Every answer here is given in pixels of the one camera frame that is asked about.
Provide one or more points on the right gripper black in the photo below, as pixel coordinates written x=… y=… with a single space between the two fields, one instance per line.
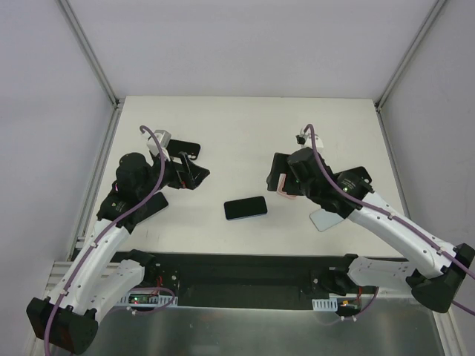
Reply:
x=279 y=172

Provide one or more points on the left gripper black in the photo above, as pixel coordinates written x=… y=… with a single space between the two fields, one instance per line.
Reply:
x=182 y=163

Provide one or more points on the black phone case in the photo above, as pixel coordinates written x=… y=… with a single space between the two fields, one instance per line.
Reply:
x=355 y=181
x=192 y=149

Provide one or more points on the dark phone grey frame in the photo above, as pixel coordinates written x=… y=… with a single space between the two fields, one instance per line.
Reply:
x=153 y=206

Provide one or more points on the blue phone black screen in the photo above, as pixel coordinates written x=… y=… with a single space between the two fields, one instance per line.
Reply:
x=245 y=208

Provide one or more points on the pink phone case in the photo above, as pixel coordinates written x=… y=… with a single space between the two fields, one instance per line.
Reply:
x=280 y=190

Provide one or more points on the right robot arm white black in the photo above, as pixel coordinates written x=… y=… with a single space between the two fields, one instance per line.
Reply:
x=432 y=270

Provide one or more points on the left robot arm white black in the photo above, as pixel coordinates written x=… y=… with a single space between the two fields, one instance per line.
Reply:
x=69 y=316

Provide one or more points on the light blue phone face-down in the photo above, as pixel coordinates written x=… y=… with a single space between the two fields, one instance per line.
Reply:
x=323 y=220

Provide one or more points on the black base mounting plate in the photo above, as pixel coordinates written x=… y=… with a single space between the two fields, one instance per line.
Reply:
x=252 y=281

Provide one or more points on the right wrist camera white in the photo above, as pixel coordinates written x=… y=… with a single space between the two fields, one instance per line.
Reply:
x=306 y=140

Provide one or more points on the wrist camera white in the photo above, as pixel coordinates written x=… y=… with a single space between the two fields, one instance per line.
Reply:
x=306 y=140
x=158 y=142

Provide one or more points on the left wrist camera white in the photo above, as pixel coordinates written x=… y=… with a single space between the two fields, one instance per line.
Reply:
x=158 y=142

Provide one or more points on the left white cable duct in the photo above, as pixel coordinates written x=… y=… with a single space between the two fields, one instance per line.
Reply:
x=147 y=300

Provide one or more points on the white cable duct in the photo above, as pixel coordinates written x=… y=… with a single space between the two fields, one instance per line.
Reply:
x=147 y=300
x=325 y=305

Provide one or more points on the right white cable duct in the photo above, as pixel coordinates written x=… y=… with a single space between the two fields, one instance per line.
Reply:
x=325 y=305

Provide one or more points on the right aluminium frame post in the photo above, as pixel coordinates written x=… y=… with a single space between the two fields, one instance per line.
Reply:
x=420 y=35

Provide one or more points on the aluminium frame post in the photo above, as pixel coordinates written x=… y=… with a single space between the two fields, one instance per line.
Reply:
x=420 y=35
x=88 y=51

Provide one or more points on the left aluminium frame post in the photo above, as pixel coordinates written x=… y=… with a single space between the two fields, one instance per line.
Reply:
x=88 y=51

